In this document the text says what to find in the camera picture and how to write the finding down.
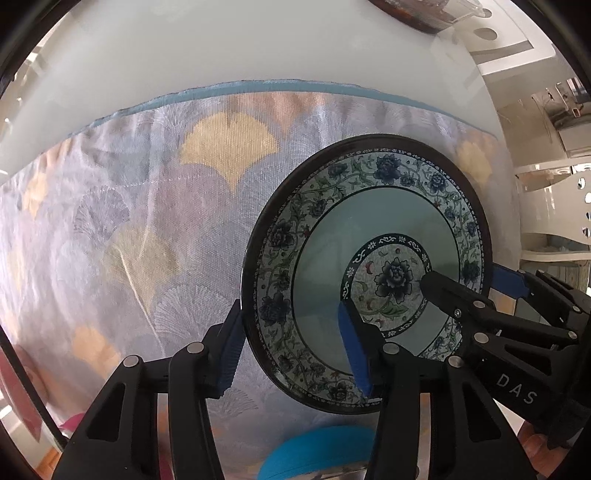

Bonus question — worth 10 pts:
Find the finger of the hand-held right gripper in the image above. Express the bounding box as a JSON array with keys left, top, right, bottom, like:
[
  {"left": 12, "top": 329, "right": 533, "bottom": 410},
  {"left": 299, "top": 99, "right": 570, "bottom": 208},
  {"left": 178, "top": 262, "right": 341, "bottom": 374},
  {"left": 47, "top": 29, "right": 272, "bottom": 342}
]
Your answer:
[
  {"left": 492, "top": 263, "right": 591, "bottom": 319},
  {"left": 420, "top": 271, "right": 499, "bottom": 333}
]

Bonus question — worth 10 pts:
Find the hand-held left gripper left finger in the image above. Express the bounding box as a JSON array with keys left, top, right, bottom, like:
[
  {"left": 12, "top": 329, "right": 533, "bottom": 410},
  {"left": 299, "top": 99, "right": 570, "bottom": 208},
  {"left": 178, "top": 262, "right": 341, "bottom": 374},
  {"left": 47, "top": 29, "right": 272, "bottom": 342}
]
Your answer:
[{"left": 51, "top": 299, "right": 247, "bottom": 480}]

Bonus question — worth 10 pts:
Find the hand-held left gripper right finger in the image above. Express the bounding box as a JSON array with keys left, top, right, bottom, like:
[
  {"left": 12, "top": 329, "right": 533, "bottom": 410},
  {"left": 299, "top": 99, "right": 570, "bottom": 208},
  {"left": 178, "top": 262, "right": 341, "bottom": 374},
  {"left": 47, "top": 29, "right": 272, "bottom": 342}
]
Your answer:
[{"left": 337, "top": 299, "right": 539, "bottom": 480}]

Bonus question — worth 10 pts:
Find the blue floral ceramic plate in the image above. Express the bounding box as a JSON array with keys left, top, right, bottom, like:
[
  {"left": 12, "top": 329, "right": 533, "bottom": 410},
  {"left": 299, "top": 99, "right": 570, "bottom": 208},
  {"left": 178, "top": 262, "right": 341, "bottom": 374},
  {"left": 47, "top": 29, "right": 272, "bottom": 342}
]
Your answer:
[{"left": 240, "top": 134, "right": 494, "bottom": 415}]

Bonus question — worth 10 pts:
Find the blue-sided steel bowl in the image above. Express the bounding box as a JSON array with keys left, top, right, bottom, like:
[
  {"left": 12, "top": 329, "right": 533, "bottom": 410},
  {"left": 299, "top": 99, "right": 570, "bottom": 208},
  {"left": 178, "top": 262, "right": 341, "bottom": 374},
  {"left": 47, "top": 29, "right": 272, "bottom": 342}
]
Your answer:
[{"left": 257, "top": 425, "right": 377, "bottom": 480}]

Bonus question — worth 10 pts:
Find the white chair with oval holes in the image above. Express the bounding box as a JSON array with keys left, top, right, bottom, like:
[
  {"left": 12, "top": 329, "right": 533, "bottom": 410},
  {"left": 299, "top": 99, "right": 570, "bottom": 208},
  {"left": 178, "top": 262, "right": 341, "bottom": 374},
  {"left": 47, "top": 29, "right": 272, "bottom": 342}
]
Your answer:
[
  {"left": 515, "top": 157, "right": 591, "bottom": 264},
  {"left": 464, "top": 0, "right": 561, "bottom": 79}
]

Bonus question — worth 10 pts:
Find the fan-patterned tablecloth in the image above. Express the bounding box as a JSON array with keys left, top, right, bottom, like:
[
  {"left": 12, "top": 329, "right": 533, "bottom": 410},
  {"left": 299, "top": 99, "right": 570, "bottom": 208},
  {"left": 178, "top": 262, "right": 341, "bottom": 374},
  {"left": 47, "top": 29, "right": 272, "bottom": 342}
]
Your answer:
[{"left": 0, "top": 79, "right": 520, "bottom": 480}]

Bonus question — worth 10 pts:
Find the metal kitchen shelf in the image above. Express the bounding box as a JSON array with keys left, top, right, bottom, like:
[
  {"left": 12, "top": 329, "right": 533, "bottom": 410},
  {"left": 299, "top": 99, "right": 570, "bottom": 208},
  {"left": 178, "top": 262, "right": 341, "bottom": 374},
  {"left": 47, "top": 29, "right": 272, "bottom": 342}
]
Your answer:
[{"left": 531, "top": 78, "right": 591, "bottom": 153}]

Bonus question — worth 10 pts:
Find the clear plastic food container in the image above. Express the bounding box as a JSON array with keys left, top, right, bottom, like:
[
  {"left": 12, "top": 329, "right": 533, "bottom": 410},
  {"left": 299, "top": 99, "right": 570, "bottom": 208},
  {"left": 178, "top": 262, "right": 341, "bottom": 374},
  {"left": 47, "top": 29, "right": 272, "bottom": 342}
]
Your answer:
[{"left": 367, "top": 0, "right": 490, "bottom": 34}]

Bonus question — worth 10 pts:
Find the black cable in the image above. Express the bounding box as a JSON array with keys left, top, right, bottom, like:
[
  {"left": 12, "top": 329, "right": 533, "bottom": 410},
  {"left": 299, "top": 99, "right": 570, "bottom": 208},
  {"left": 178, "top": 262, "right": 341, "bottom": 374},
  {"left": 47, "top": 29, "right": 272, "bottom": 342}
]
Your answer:
[{"left": 0, "top": 339, "right": 63, "bottom": 446}]

